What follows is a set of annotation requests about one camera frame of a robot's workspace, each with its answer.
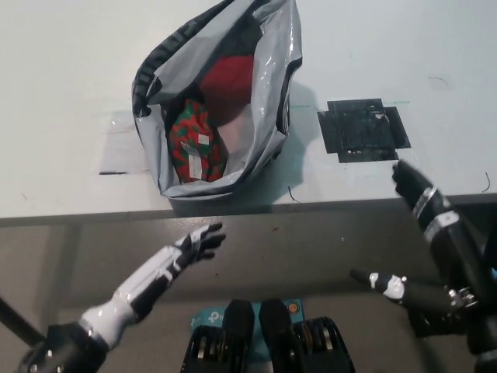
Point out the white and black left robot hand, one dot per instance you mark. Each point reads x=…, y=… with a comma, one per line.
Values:
x=147, y=276

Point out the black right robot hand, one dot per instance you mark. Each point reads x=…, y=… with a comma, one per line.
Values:
x=454, y=252

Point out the red green coffee bean bag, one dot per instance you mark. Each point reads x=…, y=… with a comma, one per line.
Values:
x=186, y=132

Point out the black plastic bag grey inside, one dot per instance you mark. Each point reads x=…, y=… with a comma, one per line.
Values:
x=248, y=155

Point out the red item inside bag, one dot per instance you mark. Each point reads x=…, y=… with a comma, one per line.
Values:
x=225, y=89

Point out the clear tape patch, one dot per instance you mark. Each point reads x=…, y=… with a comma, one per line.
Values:
x=116, y=147

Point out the black table leg bar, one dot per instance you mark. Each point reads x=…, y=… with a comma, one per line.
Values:
x=19, y=322

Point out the black tape patch on table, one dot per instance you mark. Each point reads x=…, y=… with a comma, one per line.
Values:
x=361, y=132

